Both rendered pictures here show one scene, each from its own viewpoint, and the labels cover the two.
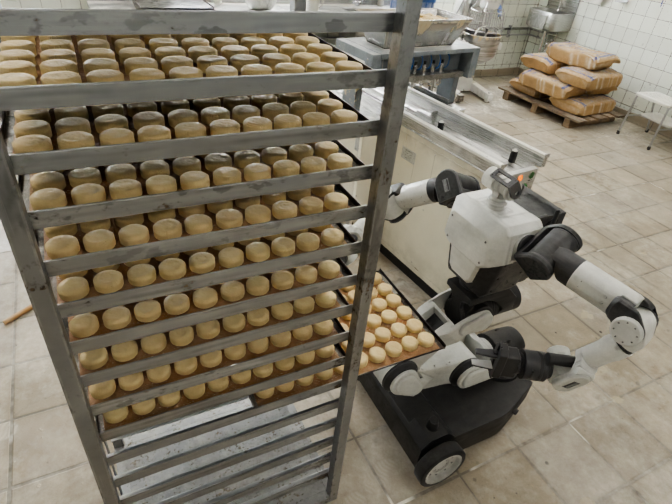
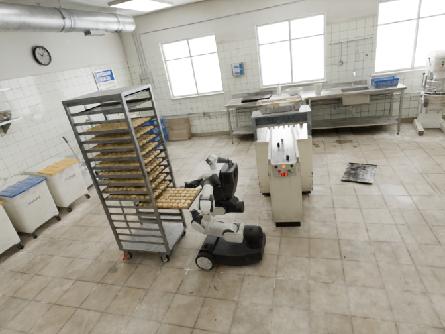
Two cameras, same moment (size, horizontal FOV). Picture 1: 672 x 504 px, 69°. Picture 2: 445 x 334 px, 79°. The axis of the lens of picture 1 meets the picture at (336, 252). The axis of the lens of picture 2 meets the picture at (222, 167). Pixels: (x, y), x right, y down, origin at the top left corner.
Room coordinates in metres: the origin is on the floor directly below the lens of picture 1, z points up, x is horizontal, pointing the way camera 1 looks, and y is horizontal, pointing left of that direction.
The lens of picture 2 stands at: (-0.08, -2.32, 2.02)
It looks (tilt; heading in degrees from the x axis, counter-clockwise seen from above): 23 degrees down; 50
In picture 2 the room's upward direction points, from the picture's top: 10 degrees counter-clockwise
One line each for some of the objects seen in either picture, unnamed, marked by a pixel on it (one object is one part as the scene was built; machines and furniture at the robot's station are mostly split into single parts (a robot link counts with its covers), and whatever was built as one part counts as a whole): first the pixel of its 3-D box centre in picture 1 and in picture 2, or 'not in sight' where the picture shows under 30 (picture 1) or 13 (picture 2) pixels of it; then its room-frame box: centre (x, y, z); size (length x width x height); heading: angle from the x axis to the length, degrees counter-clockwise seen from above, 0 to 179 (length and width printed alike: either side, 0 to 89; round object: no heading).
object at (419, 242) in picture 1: (445, 208); (285, 180); (2.34, -0.56, 0.45); 0.70 x 0.34 x 0.90; 36
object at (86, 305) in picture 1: (226, 271); (117, 167); (0.74, 0.21, 1.14); 0.64 x 0.03 x 0.03; 120
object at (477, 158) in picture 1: (368, 96); (271, 132); (2.76, -0.09, 0.87); 2.01 x 0.03 x 0.07; 36
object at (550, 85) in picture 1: (552, 83); not in sight; (5.72, -2.22, 0.32); 0.72 x 0.42 x 0.17; 34
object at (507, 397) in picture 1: (454, 375); (233, 238); (1.39, -0.55, 0.19); 0.64 x 0.52 x 0.33; 120
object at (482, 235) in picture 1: (498, 238); (221, 180); (1.39, -0.53, 0.88); 0.34 x 0.30 x 0.36; 30
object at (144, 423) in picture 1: (233, 390); (128, 199); (0.74, 0.21, 0.78); 0.64 x 0.03 x 0.03; 120
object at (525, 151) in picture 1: (408, 92); (293, 130); (2.93, -0.32, 0.87); 2.01 x 0.03 x 0.07; 36
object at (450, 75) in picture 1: (404, 75); (281, 124); (2.75, -0.27, 1.01); 0.72 x 0.33 x 0.34; 126
